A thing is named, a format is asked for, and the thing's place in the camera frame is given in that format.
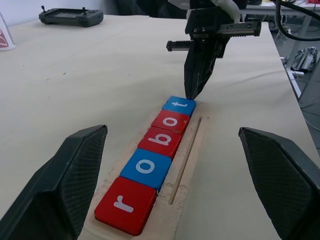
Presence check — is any crumpled grey foil bag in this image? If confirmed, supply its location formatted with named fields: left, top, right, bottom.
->
left=290, top=46, right=320, bottom=74

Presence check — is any light wooden letter tray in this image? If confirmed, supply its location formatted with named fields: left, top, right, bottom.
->
left=83, top=99, right=213, bottom=240

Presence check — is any blue tile letter t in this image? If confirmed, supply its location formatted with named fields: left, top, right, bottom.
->
left=161, top=95, right=197, bottom=118

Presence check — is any red tile letter r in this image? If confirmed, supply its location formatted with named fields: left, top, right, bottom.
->
left=94, top=176, right=157, bottom=236

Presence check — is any black handheld remote controller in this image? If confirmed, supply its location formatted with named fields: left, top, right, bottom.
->
left=38, top=5, right=104, bottom=28

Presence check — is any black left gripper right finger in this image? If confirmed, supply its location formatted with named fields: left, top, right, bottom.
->
left=238, top=126, right=320, bottom=240

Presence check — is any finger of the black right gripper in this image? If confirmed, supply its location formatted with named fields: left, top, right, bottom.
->
left=190, top=38, right=228, bottom=99
left=183, top=40, right=201, bottom=99

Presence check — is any blue tile letter o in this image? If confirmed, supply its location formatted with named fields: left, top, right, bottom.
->
left=119, top=148, right=173, bottom=191

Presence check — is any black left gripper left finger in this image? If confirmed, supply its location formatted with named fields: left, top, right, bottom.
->
left=0, top=124, right=109, bottom=240

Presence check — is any grey background desk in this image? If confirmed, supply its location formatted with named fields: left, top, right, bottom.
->
left=239, top=1, right=320, bottom=19

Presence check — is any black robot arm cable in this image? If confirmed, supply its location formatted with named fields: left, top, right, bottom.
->
left=274, top=0, right=320, bottom=42

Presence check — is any red tile letter o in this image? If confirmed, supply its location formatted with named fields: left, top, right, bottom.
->
left=151, top=109, right=191, bottom=133

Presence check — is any red tile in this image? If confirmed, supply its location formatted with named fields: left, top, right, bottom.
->
left=137, top=126, right=183, bottom=158

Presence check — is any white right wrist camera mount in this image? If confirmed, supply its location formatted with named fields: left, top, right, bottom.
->
left=212, top=0, right=241, bottom=24

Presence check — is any white cup with red print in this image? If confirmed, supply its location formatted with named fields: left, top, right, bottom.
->
left=0, top=12, right=17, bottom=53

